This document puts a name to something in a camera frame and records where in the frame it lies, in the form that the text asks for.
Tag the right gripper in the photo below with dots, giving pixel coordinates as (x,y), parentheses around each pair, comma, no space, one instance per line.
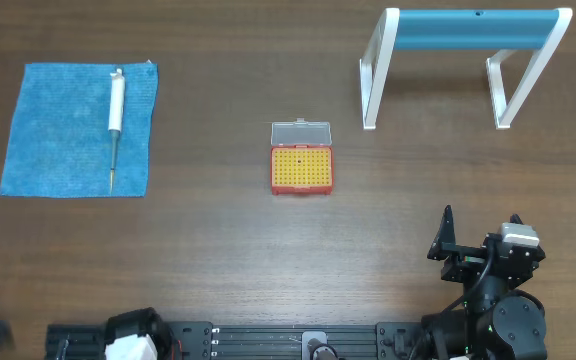
(515,262)

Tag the white pipette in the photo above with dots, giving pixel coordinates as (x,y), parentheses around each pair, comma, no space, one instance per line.
(116,100)

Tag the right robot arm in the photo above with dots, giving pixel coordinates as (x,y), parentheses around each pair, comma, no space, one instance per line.
(518,320)

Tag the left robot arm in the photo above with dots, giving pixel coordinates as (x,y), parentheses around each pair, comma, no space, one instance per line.
(138,325)

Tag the red and yellow tip box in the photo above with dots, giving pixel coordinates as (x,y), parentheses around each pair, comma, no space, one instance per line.
(301,167)

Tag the white and blue stand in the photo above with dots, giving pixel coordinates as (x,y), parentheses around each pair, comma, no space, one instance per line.
(473,30)

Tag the blue cloth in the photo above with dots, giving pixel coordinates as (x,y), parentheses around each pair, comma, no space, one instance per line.
(58,135)

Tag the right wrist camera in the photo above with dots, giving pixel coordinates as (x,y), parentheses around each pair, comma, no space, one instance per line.
(518,234)

